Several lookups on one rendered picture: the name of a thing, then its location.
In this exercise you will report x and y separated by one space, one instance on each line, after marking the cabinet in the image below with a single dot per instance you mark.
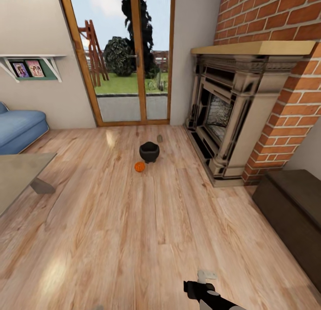
291 201

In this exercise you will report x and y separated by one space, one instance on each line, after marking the coffee table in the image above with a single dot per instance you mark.
17 172

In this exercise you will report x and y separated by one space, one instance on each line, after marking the door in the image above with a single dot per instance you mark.
125 50

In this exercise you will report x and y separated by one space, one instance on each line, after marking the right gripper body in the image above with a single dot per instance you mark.
195 287

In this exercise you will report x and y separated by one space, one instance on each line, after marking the pumpkin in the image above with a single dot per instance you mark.
139 166

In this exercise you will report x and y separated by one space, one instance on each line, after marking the cauldron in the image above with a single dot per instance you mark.
149 152

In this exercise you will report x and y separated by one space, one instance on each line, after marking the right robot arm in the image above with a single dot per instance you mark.
204 292

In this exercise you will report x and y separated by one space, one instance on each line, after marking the shelf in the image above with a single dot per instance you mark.
46 60

